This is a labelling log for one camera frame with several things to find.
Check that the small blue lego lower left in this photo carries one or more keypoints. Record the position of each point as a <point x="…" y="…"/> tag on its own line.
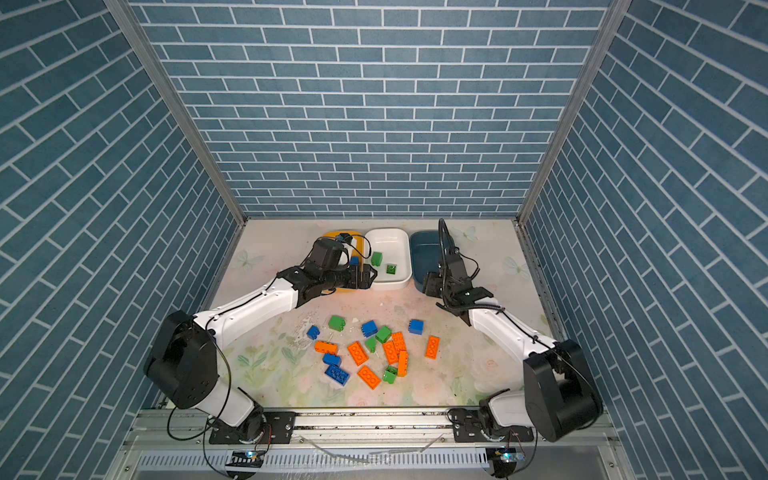
<point x="331" y="359"/>

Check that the green lego bottom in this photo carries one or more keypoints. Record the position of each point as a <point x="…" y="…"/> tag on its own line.
<point x="390" y="374"/>

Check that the aluminium corner post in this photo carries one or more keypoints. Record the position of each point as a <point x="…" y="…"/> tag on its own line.
<point x="129" y="25"/>
<point x="605" y="35"/>

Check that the orange lego vertical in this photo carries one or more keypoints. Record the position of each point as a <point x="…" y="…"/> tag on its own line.
<point x="432" y="347"/>

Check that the orange lego bottom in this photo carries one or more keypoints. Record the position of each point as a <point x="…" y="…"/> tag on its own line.
<point x="368" y="377"/>

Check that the small blue lego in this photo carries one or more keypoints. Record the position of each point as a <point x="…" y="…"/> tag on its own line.
<point x="313" y="332"/>
<point x="331" y="359"/>

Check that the orange lego centre left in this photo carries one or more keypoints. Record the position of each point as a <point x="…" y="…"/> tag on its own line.
<point x="357" y="353"/>

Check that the large blue lego bottom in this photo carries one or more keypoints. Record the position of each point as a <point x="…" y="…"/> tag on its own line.
<point x="337" y="374"/>

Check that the right aluminium corner post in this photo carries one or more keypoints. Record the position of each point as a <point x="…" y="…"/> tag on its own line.
<point x="605" y="35"/>

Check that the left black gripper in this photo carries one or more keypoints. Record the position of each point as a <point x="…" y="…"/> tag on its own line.
<point x="354" y="281"/>

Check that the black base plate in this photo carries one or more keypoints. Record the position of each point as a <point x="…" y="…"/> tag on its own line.
<point x="282" y="427"/>
<point x="476" y="425"/>

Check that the circuit board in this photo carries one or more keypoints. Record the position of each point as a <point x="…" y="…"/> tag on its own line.
<point x="504" y="462"/>
<point x="249" y="459"/>

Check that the right circuit board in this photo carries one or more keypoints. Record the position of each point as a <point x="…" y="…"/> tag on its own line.
<point x="504" y="462"/>

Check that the white vent grille strip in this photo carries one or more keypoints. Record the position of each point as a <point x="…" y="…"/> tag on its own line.
<point x="283" y="461"/>

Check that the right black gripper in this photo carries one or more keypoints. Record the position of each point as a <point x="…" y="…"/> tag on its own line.
<point x="431" y="282"/>

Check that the orange lego centre upper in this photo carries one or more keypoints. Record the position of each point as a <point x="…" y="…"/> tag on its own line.
<point x="398" y="341"/>

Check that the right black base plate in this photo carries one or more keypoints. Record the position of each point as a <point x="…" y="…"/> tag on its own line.
<point x="476" y="425"/>

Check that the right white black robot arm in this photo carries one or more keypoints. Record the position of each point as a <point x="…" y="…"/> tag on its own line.
<point x="560" y="394"/>

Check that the left circuit board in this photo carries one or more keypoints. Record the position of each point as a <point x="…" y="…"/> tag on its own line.
<point x="249" y="459"/>

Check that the left aluminium corner post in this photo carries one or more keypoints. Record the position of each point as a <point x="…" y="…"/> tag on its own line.
<point x="129" y="25"/>

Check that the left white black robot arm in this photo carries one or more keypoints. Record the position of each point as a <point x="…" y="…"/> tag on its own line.
<point x="183" y="360"/>

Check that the orange lego centre lower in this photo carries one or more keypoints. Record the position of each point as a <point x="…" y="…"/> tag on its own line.
<point x="391" y="352"/>

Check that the dark teal plastic container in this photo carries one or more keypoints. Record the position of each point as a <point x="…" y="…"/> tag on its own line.
<point x="426" y="249"/>

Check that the orange lego standing right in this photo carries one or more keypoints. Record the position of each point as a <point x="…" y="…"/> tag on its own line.
<point x="402" y="364"/>

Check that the white plastic container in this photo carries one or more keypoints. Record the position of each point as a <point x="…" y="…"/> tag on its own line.
<point x="394" y="244"/>

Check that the yellow plastic container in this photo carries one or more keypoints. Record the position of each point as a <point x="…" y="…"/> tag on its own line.
<point x="355" y="247"/>

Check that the aluminium front rail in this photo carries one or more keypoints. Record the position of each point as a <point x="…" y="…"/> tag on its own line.
<point x="345" y="427"/>

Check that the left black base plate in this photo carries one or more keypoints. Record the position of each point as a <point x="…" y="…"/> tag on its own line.
<point x="282" y="427"/>

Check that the small blue lego far left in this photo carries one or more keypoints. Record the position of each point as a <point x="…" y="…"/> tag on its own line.
<point x="313" y="332"/>

